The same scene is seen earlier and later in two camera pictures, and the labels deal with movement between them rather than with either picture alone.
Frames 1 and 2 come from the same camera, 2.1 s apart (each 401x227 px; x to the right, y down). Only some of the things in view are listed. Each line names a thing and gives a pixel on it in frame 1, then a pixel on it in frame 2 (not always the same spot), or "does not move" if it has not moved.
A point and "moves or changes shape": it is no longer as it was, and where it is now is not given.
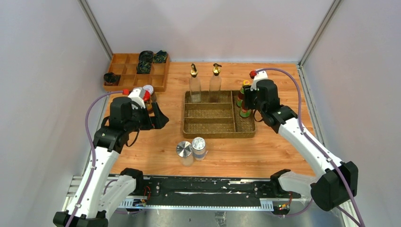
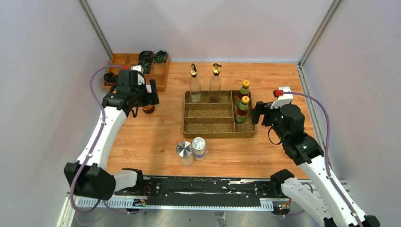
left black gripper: (156, 122) to (146, 100)
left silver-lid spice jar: (184, 150) does not move
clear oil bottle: (195, 85) does not move
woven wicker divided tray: (216, 120) does not move
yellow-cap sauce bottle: (244, 113) moves or changes shape
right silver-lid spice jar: (198, 144) does not move
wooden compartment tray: (125, 65) does not move
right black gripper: (248, 94) to (261, 108)
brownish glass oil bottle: (215, 84) does not move
